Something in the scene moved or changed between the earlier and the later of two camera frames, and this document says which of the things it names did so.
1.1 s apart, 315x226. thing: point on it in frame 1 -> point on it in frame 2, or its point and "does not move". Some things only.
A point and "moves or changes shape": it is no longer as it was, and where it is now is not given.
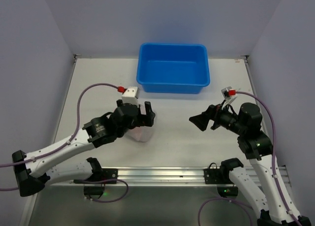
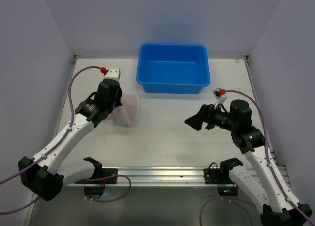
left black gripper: [141, 116] -> [114, 102]
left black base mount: [107, 176] does not move
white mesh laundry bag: [142, 134] moves or changes shape
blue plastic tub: [173, 68] does not move
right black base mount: [220, 177] does not move
